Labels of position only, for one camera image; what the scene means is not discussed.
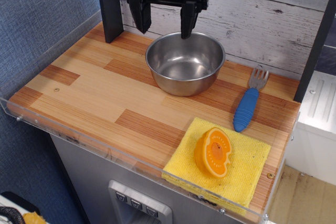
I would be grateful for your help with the yellow sponge cloth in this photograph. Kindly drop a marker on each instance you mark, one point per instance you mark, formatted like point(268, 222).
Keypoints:
point(238, 186)

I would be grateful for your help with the yellow black object bottom left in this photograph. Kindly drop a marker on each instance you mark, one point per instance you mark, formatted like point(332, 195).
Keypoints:
point(15, 209)

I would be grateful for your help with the blue handled metal fork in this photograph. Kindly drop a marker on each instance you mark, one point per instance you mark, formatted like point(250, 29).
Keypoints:
point(246, 107)

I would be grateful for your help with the black right vertical post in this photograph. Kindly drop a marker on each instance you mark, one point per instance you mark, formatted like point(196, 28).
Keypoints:
point(316, 49)

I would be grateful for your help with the clear acrylic edge guard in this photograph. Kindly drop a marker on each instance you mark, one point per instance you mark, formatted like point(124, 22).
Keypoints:
point(103, 97)

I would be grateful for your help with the orange toy fruit half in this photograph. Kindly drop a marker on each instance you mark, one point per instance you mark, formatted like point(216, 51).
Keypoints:
point(212, 153)

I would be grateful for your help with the silver toy fridge cabinet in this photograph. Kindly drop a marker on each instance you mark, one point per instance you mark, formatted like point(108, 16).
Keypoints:
point(90, 175)

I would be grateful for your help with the black left vertical post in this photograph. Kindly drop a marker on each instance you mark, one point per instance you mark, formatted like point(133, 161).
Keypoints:
point(111, 19)

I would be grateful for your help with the white toy sink unit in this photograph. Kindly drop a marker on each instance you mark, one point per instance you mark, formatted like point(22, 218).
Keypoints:
point(311, 149)

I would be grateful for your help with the black vertical post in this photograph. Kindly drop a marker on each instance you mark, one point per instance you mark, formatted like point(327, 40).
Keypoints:
point(111, 19)
point(316, 49)

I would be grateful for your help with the stainless steel bowl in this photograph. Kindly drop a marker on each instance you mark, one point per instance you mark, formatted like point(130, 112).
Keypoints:
point(185, 67)

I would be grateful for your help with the silver dispenser button panel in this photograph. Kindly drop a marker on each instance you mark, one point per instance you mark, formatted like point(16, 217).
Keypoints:
point(131, 206)

